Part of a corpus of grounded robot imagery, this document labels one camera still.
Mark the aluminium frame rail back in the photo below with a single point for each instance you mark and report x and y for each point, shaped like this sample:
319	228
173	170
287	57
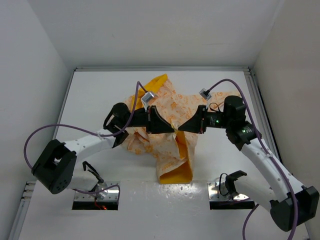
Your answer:
161	68

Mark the metal base plate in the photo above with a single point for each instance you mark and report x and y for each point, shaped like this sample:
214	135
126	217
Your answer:
215	196
104	192

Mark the orange patterned yellow-lined jacket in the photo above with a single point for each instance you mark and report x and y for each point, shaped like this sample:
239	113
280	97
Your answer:
174	152

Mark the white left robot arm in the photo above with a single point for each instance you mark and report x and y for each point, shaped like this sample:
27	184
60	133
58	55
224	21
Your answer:
63	165

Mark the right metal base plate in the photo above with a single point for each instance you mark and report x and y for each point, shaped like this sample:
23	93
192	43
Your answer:
215	196

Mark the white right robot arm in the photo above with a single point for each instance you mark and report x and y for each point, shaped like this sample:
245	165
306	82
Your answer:
286	198

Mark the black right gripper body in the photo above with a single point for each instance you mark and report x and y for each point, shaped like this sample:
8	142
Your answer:
201	124

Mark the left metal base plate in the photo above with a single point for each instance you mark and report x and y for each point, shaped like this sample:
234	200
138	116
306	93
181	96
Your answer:
104	192

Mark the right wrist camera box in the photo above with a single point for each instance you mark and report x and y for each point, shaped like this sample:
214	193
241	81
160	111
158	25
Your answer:
205	94

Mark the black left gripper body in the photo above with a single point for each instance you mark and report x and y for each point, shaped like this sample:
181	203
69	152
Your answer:
150	122

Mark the aluminium frame rail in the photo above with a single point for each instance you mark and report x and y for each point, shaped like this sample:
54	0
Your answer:
265	125
161	68

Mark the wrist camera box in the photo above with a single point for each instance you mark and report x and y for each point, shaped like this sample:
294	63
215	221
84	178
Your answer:
147	97
205	94

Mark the aluminium frame rail right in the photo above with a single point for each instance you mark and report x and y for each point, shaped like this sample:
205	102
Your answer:
265	125

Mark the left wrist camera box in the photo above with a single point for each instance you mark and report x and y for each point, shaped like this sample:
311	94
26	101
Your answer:
147	97

